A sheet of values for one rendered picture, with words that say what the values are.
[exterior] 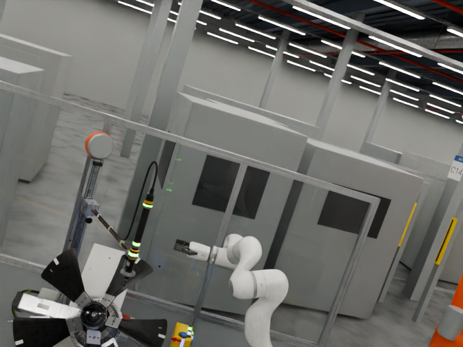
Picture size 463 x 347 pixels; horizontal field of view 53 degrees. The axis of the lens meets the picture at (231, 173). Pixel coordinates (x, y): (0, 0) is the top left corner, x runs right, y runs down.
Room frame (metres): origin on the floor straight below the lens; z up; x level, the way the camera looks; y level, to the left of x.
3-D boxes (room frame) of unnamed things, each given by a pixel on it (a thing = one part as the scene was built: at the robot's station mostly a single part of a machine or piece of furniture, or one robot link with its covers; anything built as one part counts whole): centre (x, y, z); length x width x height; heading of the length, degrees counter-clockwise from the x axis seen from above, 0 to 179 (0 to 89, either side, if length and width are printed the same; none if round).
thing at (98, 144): (2.63, 0.78, 1.88); 0.17 x 0.15 x 0.16; 94
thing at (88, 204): (2.55, 0.72, 1.53); 0.10 x 0.07 x 0.08; 39
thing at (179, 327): (2.39, -0.02, 1.02); 0.16 x 0.10 x 0.11; 4
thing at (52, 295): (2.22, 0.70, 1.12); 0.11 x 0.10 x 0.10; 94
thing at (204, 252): (2.09, 0.03, 1.65); 0.11 x 0.10 x 0.07; 94
